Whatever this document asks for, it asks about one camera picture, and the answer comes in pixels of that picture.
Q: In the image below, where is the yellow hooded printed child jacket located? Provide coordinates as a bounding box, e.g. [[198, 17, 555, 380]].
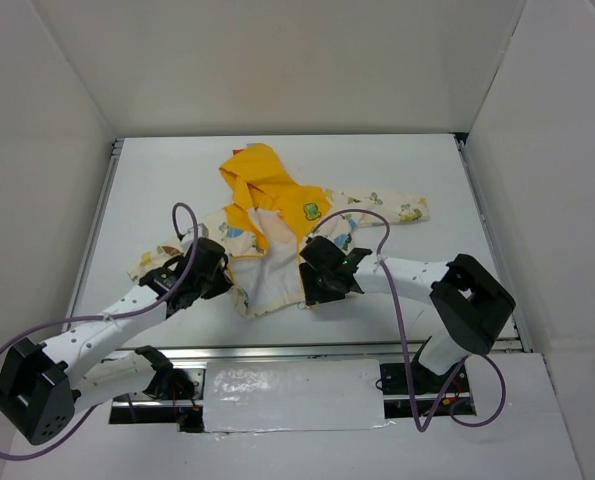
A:
[[125, 142, 432, 321]]

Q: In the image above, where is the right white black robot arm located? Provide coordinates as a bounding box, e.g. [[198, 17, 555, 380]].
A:
[[300, 236, 516, 391]]

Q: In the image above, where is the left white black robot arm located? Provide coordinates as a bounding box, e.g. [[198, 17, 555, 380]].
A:
[[0, 237, 232, 446]]

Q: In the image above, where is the white foil covered panel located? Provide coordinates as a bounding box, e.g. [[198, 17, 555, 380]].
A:
[[203, 359, 387, 433]]

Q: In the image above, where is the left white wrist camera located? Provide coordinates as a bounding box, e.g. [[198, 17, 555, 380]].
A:
[[187, 223, 210, 238]]

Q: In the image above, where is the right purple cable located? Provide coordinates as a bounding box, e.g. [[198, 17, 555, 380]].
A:
[[309, 209, 508, 434]]

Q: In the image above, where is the purple cable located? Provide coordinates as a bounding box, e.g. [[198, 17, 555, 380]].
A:
[[309, 209, 508, 434], [0, 202, 201, 461]]

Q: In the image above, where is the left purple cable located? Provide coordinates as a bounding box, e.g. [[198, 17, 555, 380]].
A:
[[0, 202, 201, 461]]

